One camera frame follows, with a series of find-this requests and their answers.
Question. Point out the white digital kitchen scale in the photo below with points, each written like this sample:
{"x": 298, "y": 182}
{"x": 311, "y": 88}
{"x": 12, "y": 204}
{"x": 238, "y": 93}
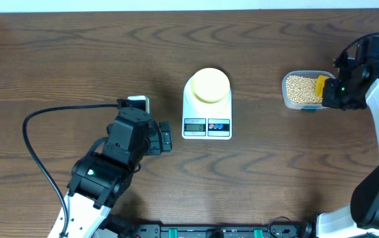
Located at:
{"x": 202, "y": 120}

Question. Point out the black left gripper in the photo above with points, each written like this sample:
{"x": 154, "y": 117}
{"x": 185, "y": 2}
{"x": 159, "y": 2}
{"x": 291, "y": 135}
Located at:
{"x": 154, "y": 146}

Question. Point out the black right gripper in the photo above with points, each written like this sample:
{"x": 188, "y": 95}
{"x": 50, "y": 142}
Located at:
{"x": 330, "y": 100}

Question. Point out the soybeans pile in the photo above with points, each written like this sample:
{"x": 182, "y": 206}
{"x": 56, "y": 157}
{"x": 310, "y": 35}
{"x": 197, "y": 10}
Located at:
{"x": 301, "y": 90}

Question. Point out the pale yellow bowl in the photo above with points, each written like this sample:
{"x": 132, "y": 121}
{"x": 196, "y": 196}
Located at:
{"x": 210, "y": 85}

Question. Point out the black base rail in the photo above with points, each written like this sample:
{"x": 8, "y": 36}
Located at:
{"x": 279, "y": 227}

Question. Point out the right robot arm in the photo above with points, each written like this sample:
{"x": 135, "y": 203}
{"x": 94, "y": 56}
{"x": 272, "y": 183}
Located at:
{"x": 361, "y": 217}

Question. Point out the clear plastic container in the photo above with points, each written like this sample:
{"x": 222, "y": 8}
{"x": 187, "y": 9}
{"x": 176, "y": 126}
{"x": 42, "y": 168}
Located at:
{"x": 305, "y": 73}

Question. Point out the yellow measuring scoop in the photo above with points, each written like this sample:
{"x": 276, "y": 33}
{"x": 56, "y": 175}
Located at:
{"x": 320, "y": 83}

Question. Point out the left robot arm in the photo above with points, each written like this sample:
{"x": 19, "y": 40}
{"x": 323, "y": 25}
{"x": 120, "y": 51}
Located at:
{"x": 106, "y": 171}

